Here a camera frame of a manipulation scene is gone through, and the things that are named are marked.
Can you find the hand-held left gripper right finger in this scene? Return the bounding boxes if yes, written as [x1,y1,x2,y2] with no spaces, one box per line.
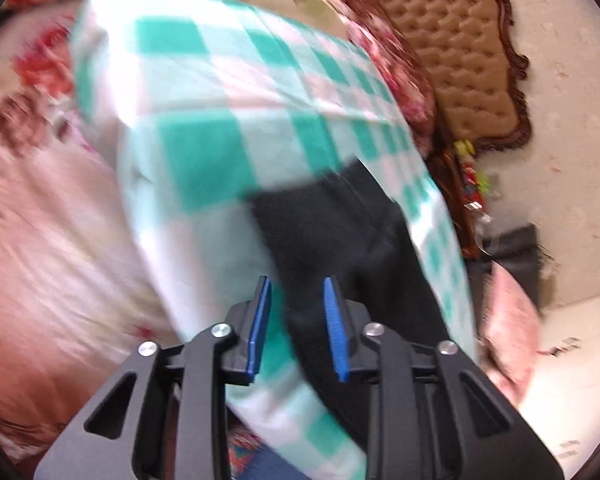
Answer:
[322,276,566,480]

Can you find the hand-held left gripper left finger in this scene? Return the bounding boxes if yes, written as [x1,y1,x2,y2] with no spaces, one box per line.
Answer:
[32,275,273,480]

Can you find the black pants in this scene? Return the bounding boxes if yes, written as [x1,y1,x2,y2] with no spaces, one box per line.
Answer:
[250,157,476,456]

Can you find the large pink floral pillow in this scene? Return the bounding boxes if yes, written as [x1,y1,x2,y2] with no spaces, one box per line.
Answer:
[480,265,543,406]

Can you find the dark wooden nightstand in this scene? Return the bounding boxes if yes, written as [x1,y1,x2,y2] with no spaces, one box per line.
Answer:
[427,150,481,261]

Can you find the dark leather armchair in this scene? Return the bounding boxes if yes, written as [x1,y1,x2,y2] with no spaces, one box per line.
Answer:
[467,225,543,311]

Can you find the green white checked sheet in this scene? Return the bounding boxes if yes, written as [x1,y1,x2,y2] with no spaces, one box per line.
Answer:
[70,0,481,480]

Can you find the pink floral bedspread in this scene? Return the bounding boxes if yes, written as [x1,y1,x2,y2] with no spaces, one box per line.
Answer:
[0,0,181,466]

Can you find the tan tufted leather headboard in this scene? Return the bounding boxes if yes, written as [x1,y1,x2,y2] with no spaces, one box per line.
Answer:
[345,0,531,153]

